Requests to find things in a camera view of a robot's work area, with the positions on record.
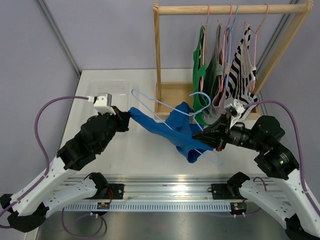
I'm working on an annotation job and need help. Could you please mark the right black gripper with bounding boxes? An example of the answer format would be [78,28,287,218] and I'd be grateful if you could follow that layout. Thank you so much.
[192,112,266,151]

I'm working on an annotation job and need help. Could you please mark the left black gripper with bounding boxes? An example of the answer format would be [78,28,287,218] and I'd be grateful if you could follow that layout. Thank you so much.
[97,105,132,153]

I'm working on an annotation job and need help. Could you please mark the blue tank top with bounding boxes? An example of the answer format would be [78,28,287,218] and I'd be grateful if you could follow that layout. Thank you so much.
[129,102,213,164]

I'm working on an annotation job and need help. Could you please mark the green tank top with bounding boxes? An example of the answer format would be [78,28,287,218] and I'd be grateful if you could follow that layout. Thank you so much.
[192,25,208,112]

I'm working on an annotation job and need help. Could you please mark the pink tank top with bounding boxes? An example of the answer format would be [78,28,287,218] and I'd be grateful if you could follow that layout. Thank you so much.
[211,25,227,119]

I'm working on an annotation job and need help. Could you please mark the grey tank top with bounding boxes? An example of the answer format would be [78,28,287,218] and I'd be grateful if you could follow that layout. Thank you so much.
[201,23,227,126]

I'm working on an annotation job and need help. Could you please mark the black white striped tank top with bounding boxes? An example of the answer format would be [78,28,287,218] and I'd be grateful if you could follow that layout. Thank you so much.
[226,25,258,106]

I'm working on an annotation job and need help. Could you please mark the pink wire hanger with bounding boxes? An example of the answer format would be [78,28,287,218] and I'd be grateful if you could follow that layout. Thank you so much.
[200,4,210,92]
[243,2,270,92]
[219,4,233,92]

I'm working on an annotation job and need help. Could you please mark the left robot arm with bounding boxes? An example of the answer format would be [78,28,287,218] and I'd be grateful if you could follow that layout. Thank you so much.
[0,106,131,233]

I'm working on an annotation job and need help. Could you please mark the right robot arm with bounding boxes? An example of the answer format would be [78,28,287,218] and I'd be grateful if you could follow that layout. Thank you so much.
[192,114,320,240]

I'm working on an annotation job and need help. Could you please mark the clear plastic basket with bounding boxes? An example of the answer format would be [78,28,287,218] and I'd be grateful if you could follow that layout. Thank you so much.
[86,79,131,103]

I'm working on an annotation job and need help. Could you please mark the wooden clothes rack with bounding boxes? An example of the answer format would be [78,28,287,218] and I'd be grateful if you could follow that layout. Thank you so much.
[153,0,314,120]

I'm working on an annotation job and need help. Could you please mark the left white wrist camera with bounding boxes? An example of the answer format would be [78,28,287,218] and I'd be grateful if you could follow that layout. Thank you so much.
[87,93,116,115]

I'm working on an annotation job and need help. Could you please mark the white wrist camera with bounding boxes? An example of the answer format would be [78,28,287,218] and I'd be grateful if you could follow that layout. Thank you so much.
[224,97,245,128]
[87,93,116,115]

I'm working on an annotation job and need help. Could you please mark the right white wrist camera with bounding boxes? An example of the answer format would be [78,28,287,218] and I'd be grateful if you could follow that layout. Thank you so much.
[224,97,245,128]

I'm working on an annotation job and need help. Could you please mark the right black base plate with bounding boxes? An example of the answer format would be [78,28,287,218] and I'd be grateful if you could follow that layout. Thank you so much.
[207,183,233,200]

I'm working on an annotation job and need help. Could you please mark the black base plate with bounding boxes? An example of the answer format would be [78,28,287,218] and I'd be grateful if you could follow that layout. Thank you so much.
[106,183,125,200]
[207,183,233,200]

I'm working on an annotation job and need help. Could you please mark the aluminium mounting rail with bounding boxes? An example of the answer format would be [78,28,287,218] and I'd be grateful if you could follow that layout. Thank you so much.
[103,173,233,203]

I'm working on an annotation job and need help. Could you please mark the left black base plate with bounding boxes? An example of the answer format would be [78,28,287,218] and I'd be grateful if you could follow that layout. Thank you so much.
[106,183,125,200]

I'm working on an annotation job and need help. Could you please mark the white slotted cable duct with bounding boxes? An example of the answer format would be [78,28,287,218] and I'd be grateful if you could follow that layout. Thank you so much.
[64,201,231,212]

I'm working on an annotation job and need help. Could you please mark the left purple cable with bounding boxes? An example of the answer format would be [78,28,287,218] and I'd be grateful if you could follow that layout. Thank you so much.
[0,96,91,230]

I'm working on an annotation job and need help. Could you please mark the purple cable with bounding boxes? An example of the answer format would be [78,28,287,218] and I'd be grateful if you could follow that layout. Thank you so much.
[0,96,91,230]
[243,99,320,221]

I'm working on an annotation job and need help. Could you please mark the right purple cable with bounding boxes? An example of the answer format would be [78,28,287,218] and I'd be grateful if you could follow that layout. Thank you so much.
[243,99,320,221]

